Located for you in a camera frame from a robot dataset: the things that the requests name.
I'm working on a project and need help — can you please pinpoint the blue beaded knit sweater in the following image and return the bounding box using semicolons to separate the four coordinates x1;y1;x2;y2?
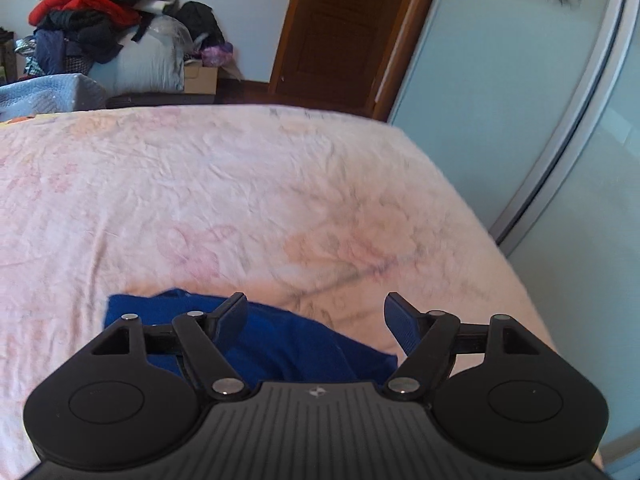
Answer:
104;289;398;388

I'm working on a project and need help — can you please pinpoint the cardboard box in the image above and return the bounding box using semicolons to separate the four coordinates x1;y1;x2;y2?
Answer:
183;61;218;96

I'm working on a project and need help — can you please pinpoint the clear plastic storage bag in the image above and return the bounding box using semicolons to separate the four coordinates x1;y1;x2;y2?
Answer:
88;15;193;96

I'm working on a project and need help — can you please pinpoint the black bag on pile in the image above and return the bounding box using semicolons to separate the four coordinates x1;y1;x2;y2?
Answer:
176;1;226;48

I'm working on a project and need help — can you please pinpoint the purple cloth bundle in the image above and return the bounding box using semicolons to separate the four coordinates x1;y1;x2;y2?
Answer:
200;42;234;68

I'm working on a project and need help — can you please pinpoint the frosted glass wardrobe door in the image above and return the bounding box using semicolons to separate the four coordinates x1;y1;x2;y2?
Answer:
390;0;639;479

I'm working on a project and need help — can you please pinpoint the pink bed blanket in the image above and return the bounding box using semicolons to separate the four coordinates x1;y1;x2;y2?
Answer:
1;106;548;479

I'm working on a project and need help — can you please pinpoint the light blue knit blanket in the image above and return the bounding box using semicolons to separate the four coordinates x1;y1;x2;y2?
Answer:
0;74;107;122

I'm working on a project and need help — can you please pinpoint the dark clothes pile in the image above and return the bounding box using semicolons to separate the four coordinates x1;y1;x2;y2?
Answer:
15;0;179;77

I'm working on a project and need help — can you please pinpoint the brown wooden door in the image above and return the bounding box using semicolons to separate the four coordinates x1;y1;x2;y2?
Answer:
268;0;432;117

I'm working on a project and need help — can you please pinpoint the red garment on pile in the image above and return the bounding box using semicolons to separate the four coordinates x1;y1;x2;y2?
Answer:
28;0;140;28

